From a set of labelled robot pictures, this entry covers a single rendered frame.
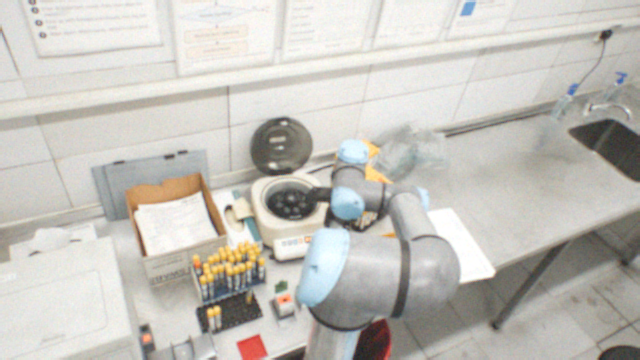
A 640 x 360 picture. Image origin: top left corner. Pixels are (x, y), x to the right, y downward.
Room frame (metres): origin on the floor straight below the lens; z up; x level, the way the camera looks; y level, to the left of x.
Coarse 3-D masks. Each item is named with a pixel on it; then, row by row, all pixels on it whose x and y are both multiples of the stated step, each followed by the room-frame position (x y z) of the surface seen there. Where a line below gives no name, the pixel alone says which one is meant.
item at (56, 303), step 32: (32, 256) 0.53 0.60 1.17; (64, 256) 0.54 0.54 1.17; (96, 256) 0.55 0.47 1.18; (0, 288) 0.44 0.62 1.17; (32, 288) 0.45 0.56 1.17; (64, 288) 0.46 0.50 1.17; (96, 288) 0.47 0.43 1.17; (128, 288) 0.59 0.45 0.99; (0, 320) 0.37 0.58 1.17; (32, 320) 0.38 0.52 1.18; (64, 320) 0.39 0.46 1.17; (96, 320) 0.40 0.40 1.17; (128, 320) 0.42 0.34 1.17; (0, 352) 0.31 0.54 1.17; (32, 352) 0.32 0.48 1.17; (64, 352) 0.33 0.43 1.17; (96, 352) 0.35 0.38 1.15; (128, 352) 0.38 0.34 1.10
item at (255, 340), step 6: (252, 336) 0.57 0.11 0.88; (258, 336) 0.57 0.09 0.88; (240, 342) 0.55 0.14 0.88; (246, 342) 0.55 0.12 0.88; (252, 342) 0.55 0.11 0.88; (258, 342) 0.55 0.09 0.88; (240, 348) 0.53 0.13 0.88; (246, 348) 0.53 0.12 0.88; (252, 348) 0.54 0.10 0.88; (258, 348) 0.54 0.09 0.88; (264, 348) 0.54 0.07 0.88; (240, 354) 0.51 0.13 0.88; (246, 354) 0.52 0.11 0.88; (252, 354) 0.52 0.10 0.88; (258, 354) 0.52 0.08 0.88; (264, 354) 0.52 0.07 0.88
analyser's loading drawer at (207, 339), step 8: (200, 336) 0.53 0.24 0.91; (208, 336) 0.53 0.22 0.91; (176, 344) 0.49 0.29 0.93; (184, 344) 0.50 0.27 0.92; (192, 344) 0.49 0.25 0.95; (200, 344) 0.51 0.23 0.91; (208, 344) 0.51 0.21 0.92; (160, 352) 0.47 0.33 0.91; (168, 352) 0.47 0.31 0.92; (176, 352) 0.48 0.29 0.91; (192, 352) 0.48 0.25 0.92; (200, 352) 0.49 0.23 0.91; (208, 352) 0.49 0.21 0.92; (216, 352) 0.49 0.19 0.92
